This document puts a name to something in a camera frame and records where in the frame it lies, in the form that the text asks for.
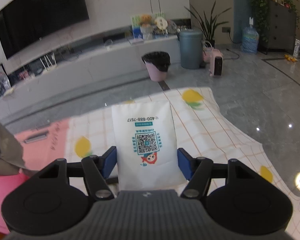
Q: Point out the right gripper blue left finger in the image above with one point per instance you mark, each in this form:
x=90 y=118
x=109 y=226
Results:
x=108 y=161

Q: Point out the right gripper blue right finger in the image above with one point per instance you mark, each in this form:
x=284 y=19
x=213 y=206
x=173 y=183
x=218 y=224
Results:
x=186 y=163

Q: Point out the white QR code pouch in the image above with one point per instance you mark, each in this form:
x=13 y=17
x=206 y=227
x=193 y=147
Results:
x=146 y=146

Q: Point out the silver grey soft cap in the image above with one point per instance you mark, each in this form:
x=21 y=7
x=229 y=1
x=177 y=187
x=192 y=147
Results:
x=11 y=153

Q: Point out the lemon pattern checked tablecloth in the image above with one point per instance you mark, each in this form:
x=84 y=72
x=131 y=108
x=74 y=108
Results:
x=200 y=129

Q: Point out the pink space heater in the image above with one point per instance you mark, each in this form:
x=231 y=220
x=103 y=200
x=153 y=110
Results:
x=216 y=63

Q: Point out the white TV console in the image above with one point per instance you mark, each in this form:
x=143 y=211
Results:
x=100 y=68

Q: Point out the pink bin with black bag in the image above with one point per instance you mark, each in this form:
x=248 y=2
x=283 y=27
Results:
x=157 y=64

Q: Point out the white wifi router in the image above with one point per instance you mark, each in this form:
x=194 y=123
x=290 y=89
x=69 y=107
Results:
x=48 y=61

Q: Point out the grey green metal bin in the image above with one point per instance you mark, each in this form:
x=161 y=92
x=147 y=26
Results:
x=191 y=48

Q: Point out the tall green potted plant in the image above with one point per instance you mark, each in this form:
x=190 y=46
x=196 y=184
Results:
x=208 y=25

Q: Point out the blue water jug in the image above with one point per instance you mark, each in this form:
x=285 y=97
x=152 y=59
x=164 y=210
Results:
x=250 y=38

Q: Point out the round white paper fan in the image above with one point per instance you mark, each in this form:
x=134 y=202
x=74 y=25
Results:
x=161 y=23

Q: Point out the brown teddy bear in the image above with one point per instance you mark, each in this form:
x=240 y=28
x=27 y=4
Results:
x=145 y=20

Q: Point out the dark grey drawer cabinet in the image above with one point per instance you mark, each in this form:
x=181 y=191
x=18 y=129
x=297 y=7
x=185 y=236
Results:
x=282 y=27

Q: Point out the trailing green ivy plant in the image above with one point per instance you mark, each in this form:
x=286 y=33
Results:
x=260 y=11

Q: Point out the black wall television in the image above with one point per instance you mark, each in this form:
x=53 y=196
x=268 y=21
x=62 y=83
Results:
x=23 y=22

